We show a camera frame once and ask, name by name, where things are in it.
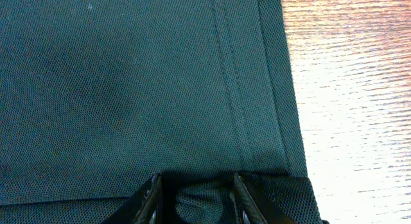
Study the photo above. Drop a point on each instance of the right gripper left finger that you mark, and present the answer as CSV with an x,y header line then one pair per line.
x,y
145,206

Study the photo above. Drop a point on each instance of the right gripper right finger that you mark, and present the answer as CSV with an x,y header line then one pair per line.
x,y
252,206

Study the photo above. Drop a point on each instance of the black polo shirt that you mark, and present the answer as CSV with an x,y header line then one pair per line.
x,y
98,96

